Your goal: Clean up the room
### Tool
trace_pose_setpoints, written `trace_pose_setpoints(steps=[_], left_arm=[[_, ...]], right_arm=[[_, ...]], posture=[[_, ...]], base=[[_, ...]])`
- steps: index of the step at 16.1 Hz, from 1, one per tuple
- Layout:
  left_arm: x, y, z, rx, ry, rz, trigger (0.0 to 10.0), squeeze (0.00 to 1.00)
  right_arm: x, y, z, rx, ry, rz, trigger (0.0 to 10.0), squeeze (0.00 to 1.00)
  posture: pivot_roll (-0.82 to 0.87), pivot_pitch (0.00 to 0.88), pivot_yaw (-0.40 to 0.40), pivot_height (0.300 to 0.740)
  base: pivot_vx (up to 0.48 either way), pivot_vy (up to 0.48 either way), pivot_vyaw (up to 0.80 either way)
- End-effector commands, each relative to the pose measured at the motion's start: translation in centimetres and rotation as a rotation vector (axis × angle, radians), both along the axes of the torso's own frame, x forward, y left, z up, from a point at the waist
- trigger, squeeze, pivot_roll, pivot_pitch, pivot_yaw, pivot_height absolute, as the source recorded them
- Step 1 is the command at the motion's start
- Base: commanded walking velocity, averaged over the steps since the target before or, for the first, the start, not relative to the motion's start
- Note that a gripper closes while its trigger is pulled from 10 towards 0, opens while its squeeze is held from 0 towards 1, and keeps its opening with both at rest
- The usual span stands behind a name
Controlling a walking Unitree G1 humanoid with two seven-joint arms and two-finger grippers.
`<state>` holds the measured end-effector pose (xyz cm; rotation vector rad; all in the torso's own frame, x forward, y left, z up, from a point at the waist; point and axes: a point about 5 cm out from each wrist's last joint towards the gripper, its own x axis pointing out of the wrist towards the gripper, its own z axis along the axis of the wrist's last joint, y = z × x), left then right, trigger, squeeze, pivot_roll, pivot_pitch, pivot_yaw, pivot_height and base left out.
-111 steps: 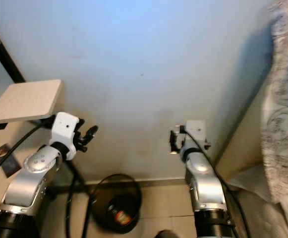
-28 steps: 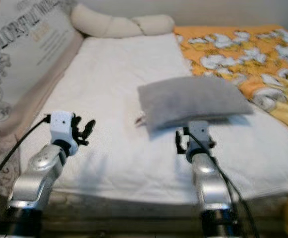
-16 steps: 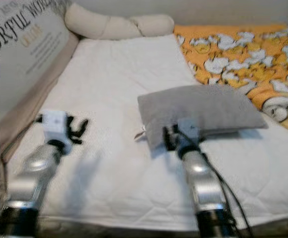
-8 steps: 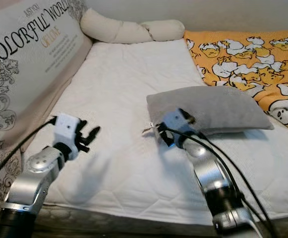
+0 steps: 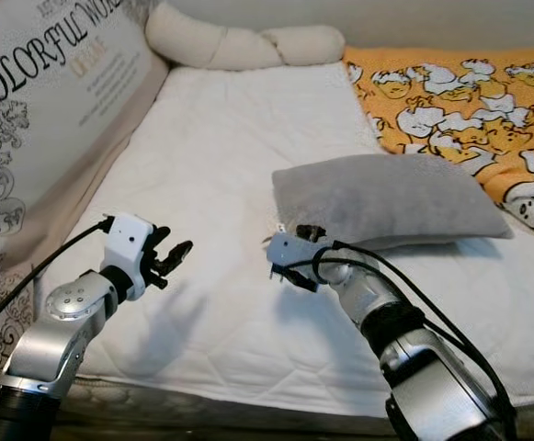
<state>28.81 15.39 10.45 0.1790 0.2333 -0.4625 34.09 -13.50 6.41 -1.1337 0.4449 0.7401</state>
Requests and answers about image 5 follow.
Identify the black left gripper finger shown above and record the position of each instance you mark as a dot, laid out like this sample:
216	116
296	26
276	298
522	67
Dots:
155	280
180	252

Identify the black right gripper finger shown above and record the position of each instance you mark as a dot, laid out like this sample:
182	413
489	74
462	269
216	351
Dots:
296	279
314	233

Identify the grey pillow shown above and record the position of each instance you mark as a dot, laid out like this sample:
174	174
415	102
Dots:
386	197

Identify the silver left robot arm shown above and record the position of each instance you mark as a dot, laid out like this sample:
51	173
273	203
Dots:
55	340

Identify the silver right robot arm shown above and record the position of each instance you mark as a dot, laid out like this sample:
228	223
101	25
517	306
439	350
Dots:
432	377

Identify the white quilted mattress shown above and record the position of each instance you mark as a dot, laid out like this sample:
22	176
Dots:
230	138

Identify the grey bed base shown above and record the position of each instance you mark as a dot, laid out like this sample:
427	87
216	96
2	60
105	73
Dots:
211	413

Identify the printed grey lettered cushion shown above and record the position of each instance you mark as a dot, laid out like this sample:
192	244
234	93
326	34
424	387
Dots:
46	138

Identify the yellow cartoon egg blanket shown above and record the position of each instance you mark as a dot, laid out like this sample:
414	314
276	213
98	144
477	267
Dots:
450	101

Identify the beige knotted bolster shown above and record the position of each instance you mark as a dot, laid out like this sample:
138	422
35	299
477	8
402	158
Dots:
211	46

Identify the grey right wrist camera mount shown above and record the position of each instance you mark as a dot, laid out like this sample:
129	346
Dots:
294	255

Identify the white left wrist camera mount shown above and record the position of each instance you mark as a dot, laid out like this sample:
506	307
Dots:
129	248

